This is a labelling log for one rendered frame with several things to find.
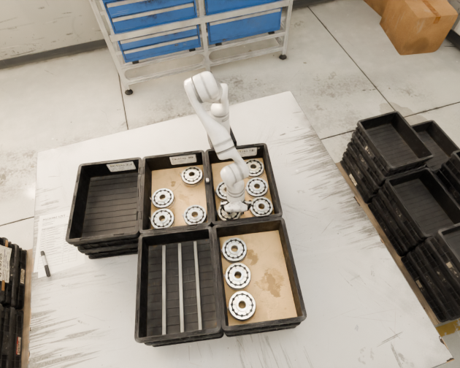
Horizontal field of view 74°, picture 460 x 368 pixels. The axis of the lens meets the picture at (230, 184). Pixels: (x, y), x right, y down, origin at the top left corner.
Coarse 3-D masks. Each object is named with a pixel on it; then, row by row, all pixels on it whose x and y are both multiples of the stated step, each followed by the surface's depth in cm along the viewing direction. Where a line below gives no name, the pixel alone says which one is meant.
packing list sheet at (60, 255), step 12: (48, 216) 156; (60, 216) 156; (48, 228) 153; (60, 228) 153; (48, 240) 149; (60, 240) 149; (36, 252) 146; (48, 252) 146; (60, 252) 146; (72, 252) 146; (36, 264) 143; (48, 264) 143; (60, 264) 143; (72, 264) 143
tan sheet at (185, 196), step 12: (180, 168) 154; (156, 180) 150; (168, 180) 150; (180, 180) 150; (180, 192) 146; (192, 192) 146; (204, 192) 146; (180, 204) 143; (192, 204) 143; (204, 204) 142; (180, 216) 140
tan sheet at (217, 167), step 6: (228, 162) 155; (216, 168) 153; (222, 168) 153; (264, 168) 152; (216, 174) 151; (264, 174) 150; (216, 180) 149; (222, 180) 149; (246, 180) 149; (216, 186) 147; (216, 198) 144; (246, 198) 143; (270, 198) 143; (216, 204) 142; (216, 210) 141; (246, 216) 138; (252, 216) 138
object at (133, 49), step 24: (120, 0) 239; (144, 0) 242; (168, 0) 249; (192, 0) 254; (120, 24) 253; (144, 24) 259; (120, 48) 270; (144, 48) 275; (168, 48) 283; (192, 48) 290
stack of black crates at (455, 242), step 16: (432, 240) 163; (448, 240) 164; (416, 256) 178; (432, 256) 166; (448, 256) 155; (416, 272) 183; (432, 272) 168; (448, 272) 156; (432, 288) 172; (448, 288) 161; (432, 304) 177; (448, 304) 164; (448, 320) 170
